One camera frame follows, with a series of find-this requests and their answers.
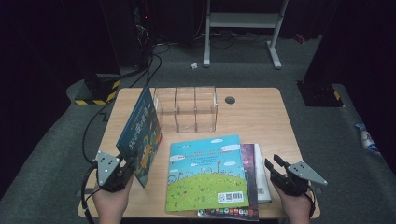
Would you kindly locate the clear acrylic book rack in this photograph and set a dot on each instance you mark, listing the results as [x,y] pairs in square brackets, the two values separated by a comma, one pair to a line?
[190,109]

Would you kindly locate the dark purple book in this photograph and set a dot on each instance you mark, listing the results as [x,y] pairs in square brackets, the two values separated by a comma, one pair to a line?
[250,168]

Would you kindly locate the white metal frame desk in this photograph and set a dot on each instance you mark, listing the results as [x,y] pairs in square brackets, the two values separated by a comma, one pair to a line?
[243,20]

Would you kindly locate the thick white book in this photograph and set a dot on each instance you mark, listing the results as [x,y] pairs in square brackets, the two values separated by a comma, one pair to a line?
[261,174]

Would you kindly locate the light blue green picture book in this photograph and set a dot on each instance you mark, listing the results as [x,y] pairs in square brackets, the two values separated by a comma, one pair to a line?
[205,174]

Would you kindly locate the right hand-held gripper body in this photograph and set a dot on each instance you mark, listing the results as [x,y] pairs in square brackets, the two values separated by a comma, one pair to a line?
[295,183]

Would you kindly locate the black yellow striped stand base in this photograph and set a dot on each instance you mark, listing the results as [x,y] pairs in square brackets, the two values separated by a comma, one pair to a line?
[99,93]
[320,95]

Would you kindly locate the crumpled white paper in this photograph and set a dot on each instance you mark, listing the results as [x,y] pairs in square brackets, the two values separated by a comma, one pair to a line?
[194,65]

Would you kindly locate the dark blue picture book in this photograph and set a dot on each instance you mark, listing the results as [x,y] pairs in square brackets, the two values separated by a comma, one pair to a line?
[141,130]

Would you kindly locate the person's left hand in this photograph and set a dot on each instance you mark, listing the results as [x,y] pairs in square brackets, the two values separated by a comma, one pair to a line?
[112,207]

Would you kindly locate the grey tape piece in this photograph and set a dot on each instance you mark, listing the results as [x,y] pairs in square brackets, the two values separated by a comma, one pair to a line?
[316,189]
[81,193]

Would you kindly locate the blue white packet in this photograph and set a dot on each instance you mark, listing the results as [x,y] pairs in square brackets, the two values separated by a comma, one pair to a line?
[367,138]

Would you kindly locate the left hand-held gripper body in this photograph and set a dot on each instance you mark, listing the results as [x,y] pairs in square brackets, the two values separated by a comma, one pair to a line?
[109,174]

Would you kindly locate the small red thing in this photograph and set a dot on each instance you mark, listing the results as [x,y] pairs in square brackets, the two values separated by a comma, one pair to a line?
[300,38]

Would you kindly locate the person's right hand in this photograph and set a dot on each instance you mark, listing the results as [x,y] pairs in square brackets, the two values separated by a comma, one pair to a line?
[297,210]

